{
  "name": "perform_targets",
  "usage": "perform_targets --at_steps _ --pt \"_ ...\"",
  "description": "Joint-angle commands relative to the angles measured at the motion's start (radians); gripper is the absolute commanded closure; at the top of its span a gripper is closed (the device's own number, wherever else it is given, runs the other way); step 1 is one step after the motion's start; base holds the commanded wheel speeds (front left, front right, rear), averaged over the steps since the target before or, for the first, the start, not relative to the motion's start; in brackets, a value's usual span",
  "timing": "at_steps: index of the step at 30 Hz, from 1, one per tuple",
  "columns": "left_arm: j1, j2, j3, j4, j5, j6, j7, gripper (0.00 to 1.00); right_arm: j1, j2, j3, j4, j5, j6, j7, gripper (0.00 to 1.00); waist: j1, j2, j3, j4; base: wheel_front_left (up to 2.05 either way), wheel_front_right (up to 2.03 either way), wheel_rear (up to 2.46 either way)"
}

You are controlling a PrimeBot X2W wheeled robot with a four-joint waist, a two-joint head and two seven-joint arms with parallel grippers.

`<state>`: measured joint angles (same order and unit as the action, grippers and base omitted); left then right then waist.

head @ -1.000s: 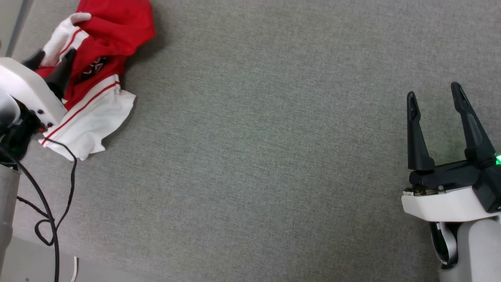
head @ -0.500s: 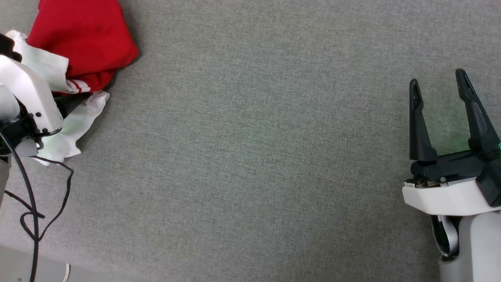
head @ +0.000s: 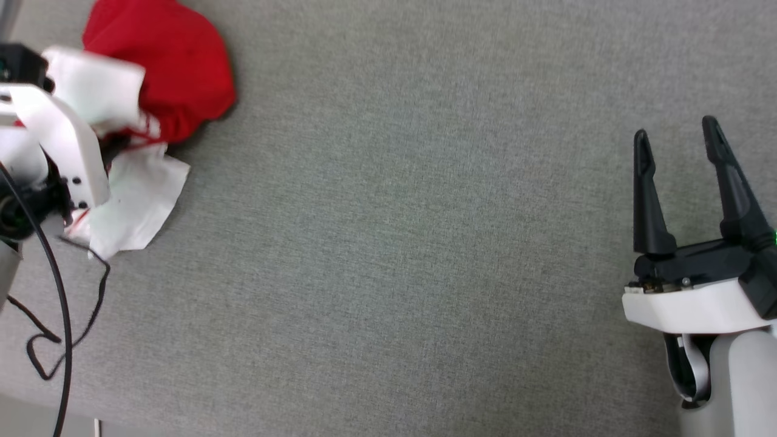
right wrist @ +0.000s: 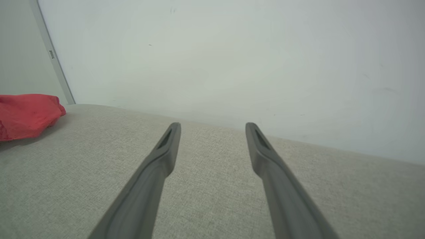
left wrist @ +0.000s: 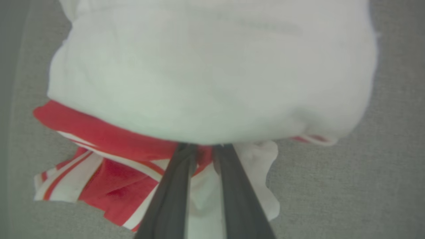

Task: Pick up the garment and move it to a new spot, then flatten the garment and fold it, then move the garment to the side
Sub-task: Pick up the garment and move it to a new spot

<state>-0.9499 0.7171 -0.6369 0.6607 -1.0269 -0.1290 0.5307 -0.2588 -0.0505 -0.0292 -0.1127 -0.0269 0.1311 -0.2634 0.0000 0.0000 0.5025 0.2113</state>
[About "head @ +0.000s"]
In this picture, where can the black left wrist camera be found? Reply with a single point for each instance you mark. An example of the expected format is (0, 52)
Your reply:
(21, 64)

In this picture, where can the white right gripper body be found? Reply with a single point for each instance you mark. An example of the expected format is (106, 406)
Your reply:
(686, 303)

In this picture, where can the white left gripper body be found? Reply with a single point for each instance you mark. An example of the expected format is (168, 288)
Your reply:
(67, 136)

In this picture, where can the grey fabric sofa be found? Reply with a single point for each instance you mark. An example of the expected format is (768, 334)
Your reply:
(394, 243)

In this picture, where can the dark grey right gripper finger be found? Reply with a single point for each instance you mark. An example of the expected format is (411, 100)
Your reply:
(646, 212)
(734, 200)

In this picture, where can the red and white sports jersey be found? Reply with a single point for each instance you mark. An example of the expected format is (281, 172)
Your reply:
(176, 60)

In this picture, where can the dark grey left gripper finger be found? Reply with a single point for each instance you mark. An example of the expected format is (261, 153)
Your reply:
(114, 150)

